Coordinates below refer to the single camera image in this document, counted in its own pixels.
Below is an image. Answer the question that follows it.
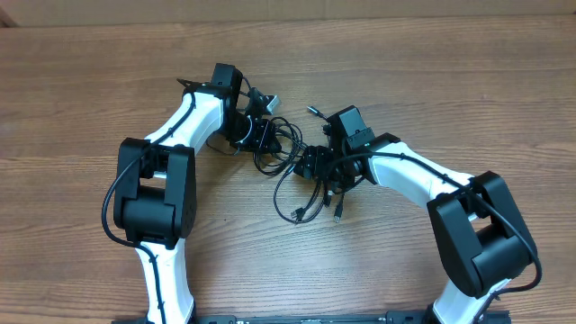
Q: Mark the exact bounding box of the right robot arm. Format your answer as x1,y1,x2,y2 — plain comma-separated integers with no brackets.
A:
294,106,543,323

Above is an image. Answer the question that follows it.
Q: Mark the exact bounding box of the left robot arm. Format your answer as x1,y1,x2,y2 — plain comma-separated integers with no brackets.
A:
102,63,280,323

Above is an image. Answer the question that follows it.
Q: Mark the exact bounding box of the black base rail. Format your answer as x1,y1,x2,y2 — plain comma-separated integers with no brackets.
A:
112,309,512,324

